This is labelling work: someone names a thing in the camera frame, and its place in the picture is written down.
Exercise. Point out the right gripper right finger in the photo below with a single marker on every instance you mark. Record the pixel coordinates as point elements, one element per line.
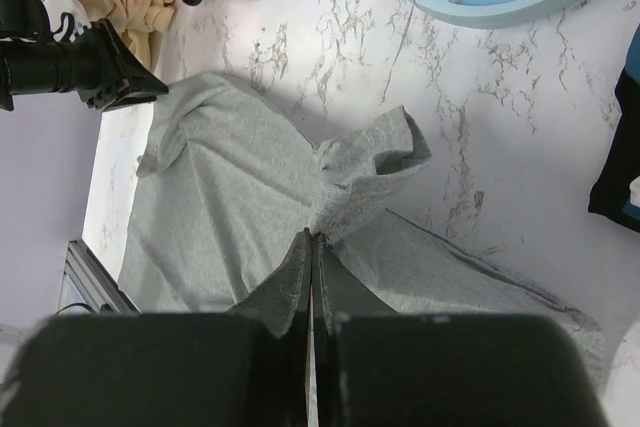
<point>377,367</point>

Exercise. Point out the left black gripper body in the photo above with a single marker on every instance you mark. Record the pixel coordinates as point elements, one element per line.
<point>90,66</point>

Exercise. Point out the white blue folded t shirt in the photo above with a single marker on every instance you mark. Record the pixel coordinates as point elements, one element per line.
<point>615,194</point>

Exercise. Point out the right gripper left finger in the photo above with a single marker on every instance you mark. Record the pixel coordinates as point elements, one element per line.
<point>242,367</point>

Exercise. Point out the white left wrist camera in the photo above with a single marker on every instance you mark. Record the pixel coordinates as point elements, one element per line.
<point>68,19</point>

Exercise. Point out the grey t shirt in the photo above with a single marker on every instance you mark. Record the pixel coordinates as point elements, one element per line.
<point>227,181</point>

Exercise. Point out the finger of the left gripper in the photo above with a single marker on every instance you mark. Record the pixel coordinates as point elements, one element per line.
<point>125,81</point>

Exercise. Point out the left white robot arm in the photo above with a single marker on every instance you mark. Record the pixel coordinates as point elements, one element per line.
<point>28,21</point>

